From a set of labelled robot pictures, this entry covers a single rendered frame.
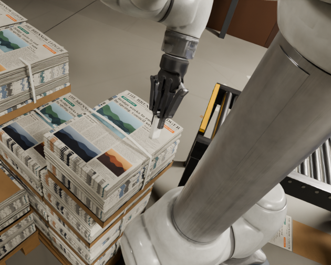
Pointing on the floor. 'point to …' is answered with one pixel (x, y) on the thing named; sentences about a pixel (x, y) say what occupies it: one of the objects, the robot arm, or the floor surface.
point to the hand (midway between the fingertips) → (156, 126)
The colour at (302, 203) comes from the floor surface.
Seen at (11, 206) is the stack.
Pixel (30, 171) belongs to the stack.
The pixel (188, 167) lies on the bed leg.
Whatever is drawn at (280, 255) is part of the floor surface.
